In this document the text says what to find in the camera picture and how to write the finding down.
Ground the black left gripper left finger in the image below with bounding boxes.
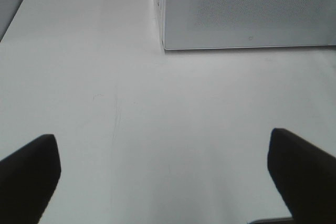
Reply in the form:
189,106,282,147
1,134,61,223

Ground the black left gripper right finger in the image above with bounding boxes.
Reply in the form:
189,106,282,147
267,129,335,223

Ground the white microwave door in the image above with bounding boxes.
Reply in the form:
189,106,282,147
159,0,335,50

